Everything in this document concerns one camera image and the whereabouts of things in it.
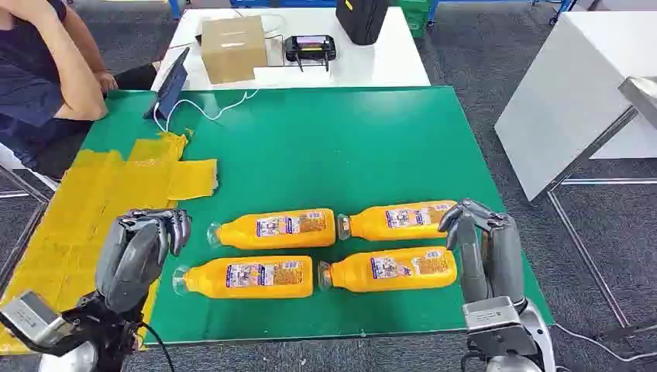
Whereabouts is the black carrying case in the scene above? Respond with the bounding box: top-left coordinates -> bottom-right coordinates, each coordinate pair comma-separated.
335,0 -> 391,47

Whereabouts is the person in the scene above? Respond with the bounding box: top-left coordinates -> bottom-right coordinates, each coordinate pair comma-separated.
0,0 -> 159,171

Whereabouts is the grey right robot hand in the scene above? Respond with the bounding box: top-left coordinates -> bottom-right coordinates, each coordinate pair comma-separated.
437,198 -> 527,305

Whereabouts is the blue shelf frame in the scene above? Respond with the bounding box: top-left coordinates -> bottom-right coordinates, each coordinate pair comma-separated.
169,0 -> 576,26

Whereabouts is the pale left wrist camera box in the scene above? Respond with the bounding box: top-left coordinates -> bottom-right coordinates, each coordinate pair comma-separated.
0,291 -> 78,355

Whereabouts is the large white table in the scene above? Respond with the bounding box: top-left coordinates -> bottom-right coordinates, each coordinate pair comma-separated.
494,11 -> 657,202

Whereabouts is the orange drink bottle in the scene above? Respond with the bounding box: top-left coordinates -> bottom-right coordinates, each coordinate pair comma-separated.
337,200 -> 458,243
317,246 -> 458,294
173,255 -> 314,300
207,208 -> 337,251

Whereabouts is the green table mat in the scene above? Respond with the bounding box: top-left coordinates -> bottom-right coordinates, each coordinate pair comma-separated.
81,86 -> 554,346

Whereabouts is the small white table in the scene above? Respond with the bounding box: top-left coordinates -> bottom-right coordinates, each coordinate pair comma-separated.
151,5 -> 431,92

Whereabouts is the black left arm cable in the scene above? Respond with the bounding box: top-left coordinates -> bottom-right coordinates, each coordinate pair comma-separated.
136,320 -> 176,372

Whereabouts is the thin white cable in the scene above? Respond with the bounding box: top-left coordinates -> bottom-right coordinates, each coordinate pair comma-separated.
153,89 -> 260,133

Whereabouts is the white floor cable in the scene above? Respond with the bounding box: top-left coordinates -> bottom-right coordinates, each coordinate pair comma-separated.
554,322 -> 657,363

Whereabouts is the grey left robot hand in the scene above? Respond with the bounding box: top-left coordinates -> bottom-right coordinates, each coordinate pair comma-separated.
95,208 -> 192,315

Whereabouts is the grey metal table frame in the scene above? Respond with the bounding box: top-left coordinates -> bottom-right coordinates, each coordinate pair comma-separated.
533,105 -> 657,340

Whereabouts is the dark blue tablet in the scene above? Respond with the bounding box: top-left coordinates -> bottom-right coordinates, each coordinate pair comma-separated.
143,46 -> 191,122

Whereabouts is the green plastic crate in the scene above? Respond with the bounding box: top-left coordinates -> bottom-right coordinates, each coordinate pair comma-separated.
395,0 -> 432,38

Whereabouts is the brown cardboard box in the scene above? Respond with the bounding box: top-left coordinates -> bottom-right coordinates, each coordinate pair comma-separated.
200,15 -> 269,85

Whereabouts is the yellow sheet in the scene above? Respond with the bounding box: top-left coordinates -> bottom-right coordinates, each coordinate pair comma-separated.
0,132 -> 219,357

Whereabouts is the white seat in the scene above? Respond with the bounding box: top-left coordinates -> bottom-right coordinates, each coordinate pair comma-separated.
0,143 -> 60,192

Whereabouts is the black handheld controller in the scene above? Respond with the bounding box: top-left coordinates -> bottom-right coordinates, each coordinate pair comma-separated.
284,34 -> 338,73

